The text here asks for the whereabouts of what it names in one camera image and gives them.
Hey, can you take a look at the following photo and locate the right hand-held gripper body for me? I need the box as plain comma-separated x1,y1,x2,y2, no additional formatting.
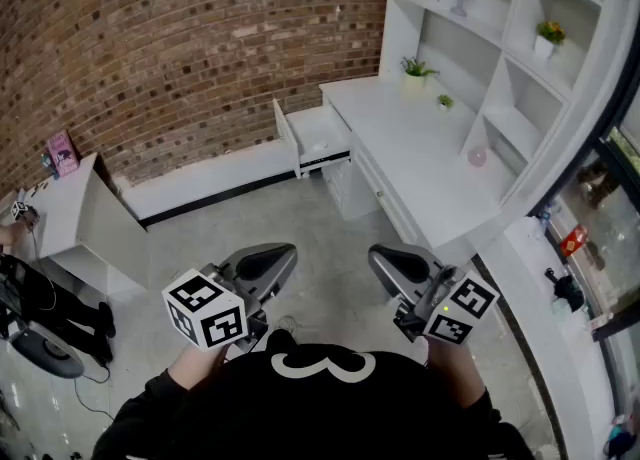
393,262,502,347

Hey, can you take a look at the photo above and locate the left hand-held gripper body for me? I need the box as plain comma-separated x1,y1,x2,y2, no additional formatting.
161,260,282,353

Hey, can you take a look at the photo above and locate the white drawer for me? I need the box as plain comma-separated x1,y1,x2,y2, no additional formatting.
272,97,354,181

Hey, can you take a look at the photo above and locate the person's right forearm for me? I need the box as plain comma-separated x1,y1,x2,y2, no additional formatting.
424,335,489,409

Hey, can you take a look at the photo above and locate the person's left forearm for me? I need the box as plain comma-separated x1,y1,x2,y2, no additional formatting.
167,342,232,392

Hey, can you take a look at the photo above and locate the person's grey shoe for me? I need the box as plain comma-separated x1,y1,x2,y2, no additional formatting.
274,315,301,337

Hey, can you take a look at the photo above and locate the white desk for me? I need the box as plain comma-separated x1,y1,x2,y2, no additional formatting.
319,77,504,252

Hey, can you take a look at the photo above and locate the black object on sill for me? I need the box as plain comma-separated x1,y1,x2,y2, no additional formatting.
544,267,586,313

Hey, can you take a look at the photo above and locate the red packet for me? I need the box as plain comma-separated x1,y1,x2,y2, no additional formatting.
559,225,589,257

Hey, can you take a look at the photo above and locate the person's black clothed body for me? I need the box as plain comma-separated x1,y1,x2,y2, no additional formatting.
92,330,536,460

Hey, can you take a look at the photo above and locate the low white cabinet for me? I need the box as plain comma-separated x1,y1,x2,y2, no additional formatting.
22,151,151,297

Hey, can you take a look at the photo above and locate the round grey device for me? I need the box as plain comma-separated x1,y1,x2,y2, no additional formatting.
8,331,86,380

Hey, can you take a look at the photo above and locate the large green potted plant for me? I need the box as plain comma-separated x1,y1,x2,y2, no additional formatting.
400,56,441,92

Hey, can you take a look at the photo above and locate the pink book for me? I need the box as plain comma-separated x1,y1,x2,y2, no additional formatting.
44,130,81,178

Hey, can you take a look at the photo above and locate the white shelf unit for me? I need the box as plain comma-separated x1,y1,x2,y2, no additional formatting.
384,0,635,209

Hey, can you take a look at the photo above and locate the yellow flower potted plant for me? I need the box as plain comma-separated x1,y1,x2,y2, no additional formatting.
533,20,568,60

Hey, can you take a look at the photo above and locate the white low wall ledge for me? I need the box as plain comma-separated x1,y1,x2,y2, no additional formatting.
119,137,301,229

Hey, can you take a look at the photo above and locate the black floor cable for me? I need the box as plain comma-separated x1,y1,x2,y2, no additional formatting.
73,362,117,424

